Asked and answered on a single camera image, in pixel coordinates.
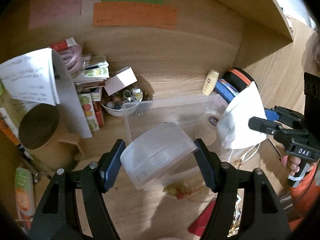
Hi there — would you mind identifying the small white cardboard box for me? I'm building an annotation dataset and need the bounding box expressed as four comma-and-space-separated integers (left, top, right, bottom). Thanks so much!
104, 67, 137, 96

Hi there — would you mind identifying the blue colourful pouch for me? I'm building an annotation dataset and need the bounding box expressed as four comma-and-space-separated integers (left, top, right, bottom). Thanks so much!
214, 79, 239, 103

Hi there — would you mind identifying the pink coiled hair tie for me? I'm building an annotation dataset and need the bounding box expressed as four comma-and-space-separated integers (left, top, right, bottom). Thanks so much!
58, 45, 83, 73

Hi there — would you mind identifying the pink paper note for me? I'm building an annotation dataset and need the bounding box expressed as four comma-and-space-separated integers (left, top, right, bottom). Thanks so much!
29, 0, 82, 29

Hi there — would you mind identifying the clear plastic storage bin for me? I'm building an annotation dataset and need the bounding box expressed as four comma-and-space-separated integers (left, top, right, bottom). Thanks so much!
124, 94, 227, 146

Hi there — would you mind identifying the orange slim box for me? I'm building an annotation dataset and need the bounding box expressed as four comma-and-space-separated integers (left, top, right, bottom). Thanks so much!
1, 108, 20, 146

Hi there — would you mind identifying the red white tube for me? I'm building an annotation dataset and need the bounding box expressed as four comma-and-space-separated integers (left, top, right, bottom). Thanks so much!
49, 37, 77, 52

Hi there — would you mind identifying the green gourd charm with cord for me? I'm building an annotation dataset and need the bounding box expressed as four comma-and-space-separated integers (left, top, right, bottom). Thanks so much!
163, 182, 193, 199

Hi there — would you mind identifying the orange green tube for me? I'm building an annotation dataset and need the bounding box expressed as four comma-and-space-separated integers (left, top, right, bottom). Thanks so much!
15, 167, 35, 231

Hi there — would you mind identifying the fruit pattern box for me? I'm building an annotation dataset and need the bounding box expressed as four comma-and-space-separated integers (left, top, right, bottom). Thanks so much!
78, 94, 100, 132

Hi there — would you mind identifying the stack of booklets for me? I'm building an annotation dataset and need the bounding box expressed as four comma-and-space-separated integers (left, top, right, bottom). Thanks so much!
72, 55, 110, 102

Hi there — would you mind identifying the glass bowl of trinkets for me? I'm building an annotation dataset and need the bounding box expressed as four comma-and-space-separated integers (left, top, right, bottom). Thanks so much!
100, 87, 144, 118

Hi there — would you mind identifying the cream lotion bottle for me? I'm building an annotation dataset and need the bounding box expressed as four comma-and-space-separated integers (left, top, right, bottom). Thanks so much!
202, 69, 219, 96

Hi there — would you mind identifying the orange black round case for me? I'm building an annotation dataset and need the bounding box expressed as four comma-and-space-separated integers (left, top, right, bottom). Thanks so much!
222, 67, 254, 92

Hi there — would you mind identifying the red velvet pouch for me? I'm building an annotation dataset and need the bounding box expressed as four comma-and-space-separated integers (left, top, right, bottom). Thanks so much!
188, 200, 215, 237

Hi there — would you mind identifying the white face mask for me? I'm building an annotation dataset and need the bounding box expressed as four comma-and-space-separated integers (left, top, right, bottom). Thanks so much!
217, 81, 267, 161

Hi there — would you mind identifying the white paper receipt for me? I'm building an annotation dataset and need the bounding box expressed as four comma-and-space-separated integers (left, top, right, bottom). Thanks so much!
1, 48, 60, 106

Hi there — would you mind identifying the right hand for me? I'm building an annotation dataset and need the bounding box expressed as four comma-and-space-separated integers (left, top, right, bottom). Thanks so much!
280, 154, 318, 181

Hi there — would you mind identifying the orange paper note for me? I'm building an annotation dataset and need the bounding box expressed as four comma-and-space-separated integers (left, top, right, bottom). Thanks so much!
92, 2, 178, 30

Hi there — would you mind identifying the brown ceramic mug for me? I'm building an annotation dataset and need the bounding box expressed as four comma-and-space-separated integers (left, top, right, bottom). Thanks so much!
18, 103, 85, 172

